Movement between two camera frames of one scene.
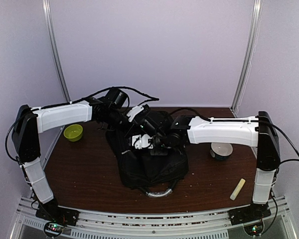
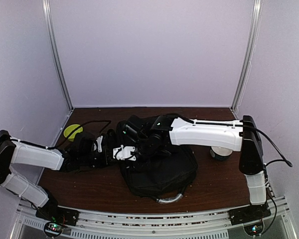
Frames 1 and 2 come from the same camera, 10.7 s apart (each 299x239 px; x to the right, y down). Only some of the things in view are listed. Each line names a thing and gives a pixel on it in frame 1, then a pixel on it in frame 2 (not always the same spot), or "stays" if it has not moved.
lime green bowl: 73,132 stays
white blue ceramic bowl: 221,151 stays
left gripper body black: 112,119 -> 86,160
